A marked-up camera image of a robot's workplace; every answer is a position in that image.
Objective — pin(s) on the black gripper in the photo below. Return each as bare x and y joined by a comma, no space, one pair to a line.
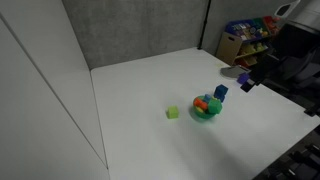
265,68

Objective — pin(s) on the dark blue toy block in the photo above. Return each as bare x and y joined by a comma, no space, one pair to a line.
221,90

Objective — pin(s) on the dark green toy block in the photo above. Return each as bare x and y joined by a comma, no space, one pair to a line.
215,106

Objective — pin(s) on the light blue toy block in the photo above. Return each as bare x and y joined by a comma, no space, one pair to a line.
207,98

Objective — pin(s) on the orange toy block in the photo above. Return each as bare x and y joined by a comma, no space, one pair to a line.
200,103

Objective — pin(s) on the yellow toy block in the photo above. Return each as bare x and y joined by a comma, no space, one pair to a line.
199,109

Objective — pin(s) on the green plastic bowl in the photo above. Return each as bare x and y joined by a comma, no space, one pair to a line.
201,114

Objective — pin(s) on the blue purple ball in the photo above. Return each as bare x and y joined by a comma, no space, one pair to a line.
243,78

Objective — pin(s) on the grey metal plate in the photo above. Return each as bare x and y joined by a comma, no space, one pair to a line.
232,71

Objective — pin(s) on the black table clamp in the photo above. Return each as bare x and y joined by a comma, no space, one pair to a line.
312,111

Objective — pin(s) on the black stand pole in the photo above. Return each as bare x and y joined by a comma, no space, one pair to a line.
204,25

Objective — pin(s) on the lime green toy cube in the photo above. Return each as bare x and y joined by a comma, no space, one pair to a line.
172,112

